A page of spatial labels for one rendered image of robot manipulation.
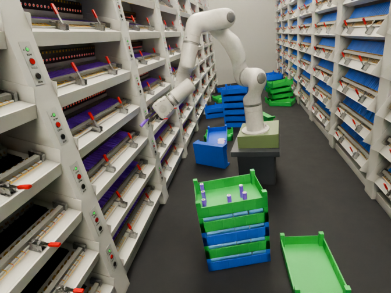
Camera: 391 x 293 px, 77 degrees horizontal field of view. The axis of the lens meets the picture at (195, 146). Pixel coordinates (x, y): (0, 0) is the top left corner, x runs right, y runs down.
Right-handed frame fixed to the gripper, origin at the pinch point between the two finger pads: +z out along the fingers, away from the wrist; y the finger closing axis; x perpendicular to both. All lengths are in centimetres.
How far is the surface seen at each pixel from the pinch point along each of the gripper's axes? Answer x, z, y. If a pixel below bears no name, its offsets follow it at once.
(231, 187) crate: -46, -12, 39
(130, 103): 6.7, 3.2, -11.8
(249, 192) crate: -54, -17, 41
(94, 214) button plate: -53, 36, -1
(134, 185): -16.4, 29.9, 19.7
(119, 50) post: 9.9, -11.0, -36.3
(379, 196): -59, -74, 101
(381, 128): -53, -92, 65
